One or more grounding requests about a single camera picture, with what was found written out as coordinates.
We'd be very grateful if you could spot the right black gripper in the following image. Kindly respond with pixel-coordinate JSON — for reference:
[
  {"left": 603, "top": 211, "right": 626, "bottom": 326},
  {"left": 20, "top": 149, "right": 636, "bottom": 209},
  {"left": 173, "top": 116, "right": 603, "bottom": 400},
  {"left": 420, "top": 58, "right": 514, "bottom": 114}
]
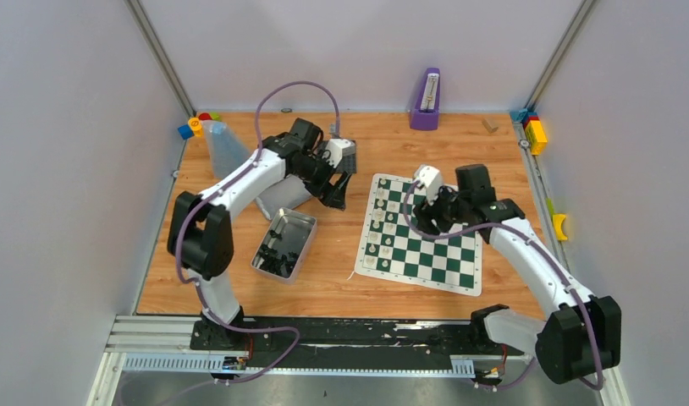
[{"left": 413, "top": 181, "right": 471, "bottom": 239}]

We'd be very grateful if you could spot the green white chess mat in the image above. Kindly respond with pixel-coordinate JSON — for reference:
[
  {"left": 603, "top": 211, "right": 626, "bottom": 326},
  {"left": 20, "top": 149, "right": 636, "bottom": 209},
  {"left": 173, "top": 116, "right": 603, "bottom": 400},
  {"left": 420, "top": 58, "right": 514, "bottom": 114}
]
[{"left": 354, "top": 173, "right": 483, "bottom": 298}]

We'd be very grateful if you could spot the metal tin with black pieces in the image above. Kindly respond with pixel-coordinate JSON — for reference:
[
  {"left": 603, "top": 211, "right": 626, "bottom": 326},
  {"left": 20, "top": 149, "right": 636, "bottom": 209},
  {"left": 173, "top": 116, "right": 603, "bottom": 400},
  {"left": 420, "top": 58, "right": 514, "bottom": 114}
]
[{"left": 251, "top": 207, "right": 317, "bottom": 284}]

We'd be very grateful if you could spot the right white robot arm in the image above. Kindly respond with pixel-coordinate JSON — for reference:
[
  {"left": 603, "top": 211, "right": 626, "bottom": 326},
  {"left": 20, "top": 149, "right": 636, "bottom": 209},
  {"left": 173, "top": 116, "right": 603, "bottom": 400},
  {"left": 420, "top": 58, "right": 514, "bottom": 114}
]
[{"left": 403, "top": 164, "right": 622, "bottom": 391}]

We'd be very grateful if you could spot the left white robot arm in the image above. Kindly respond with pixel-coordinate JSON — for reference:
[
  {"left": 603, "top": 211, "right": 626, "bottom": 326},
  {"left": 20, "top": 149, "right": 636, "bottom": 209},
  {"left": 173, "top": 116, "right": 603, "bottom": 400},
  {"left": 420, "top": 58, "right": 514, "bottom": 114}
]
[{"left": 168, "top": 118, "right": 355, "bottom": 349}]

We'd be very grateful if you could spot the dark grey lego baseplate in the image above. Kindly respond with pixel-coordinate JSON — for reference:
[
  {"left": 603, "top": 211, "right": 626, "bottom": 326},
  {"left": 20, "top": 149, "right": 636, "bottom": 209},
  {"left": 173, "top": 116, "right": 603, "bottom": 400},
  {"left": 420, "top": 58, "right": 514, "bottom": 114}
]
[{"left": 339, "top": 140, "right": 357, "bottom": 174}]

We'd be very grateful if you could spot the metal tin lid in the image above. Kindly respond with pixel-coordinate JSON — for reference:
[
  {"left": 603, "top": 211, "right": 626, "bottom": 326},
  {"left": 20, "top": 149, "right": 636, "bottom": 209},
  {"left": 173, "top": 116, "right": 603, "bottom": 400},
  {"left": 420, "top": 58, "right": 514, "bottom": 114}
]
[{"left": 255, "top": 175, "right": 312, "bottom": 221}]

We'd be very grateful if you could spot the grey lego tower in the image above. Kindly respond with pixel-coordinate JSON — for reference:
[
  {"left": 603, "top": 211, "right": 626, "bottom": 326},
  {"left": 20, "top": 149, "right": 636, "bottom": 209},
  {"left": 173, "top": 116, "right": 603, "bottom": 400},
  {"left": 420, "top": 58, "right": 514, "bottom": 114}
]
[{"left": 330, "top": 123, "right": 341, "bottom": 139}]

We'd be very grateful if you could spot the small wooden block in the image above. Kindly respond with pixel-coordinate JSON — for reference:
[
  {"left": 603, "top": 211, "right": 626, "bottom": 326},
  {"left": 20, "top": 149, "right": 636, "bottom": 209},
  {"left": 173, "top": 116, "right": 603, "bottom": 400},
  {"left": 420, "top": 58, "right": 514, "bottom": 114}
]
[{"left": 482, "top": 118, "right": 499, "bottom": 134}]

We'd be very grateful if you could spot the purple metronome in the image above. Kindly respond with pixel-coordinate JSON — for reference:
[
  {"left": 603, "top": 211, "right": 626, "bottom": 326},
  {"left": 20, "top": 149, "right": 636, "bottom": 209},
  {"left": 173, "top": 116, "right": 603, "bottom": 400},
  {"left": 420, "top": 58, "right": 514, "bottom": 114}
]
[{"left": 410, "top": 68, "right": 441, "bottom": 131}]

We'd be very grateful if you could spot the yellow curved toy piece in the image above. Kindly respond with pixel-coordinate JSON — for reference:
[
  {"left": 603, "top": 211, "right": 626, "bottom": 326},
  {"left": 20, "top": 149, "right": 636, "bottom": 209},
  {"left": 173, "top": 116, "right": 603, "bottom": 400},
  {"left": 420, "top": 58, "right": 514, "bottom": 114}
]
[{"left": 552, "top": 213, "right": 569, "bottom": 241}]

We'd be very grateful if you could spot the yellow toy block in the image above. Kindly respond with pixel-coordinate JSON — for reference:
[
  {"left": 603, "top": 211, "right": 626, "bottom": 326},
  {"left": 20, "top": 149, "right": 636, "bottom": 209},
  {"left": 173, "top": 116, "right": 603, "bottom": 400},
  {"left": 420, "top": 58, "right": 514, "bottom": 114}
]
[{"left": 525, "top": 119, "right": 548, "bottom": 156}]

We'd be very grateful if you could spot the translucent blue plastic container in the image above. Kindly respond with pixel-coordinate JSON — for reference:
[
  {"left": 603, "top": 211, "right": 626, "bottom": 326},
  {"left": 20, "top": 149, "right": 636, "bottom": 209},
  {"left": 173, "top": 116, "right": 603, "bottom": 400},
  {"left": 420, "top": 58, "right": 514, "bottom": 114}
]
[{"left": 202, "top": 120, "right": 252, "bottom": 180}]

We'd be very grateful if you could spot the colourful toy blocks left corner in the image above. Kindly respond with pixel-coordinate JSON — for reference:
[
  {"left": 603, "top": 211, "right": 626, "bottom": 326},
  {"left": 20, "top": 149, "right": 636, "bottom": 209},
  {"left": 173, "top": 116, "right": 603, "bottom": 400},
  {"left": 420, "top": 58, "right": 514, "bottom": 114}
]
[{"left": 177, "top": 112, "right": 221, "bottom": 140}]

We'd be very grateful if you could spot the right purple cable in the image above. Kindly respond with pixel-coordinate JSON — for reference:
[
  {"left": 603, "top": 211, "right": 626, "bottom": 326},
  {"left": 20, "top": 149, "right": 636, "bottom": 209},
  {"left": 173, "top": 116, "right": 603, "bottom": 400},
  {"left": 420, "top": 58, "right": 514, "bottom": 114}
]
[{"left": 400, "top": 178, "right": 605, "bottom": 392}]

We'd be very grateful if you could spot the purple cable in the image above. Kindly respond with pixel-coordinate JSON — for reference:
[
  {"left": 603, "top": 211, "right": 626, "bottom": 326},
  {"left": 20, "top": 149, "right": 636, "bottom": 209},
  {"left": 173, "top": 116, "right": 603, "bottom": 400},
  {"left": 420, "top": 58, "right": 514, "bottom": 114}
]
[
  {"left": 114, "top": 80, "right": 342, "bottom": 406},
  {"left": 400, "top": 178, "right": 605, "bottom": 392}
]

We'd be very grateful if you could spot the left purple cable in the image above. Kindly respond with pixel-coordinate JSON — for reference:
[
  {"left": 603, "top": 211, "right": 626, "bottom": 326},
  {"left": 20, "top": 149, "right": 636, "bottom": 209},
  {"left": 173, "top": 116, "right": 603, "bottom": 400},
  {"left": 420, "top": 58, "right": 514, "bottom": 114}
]
[{"left": 114, "top": 80, "right": 342, "bottom": 406}]

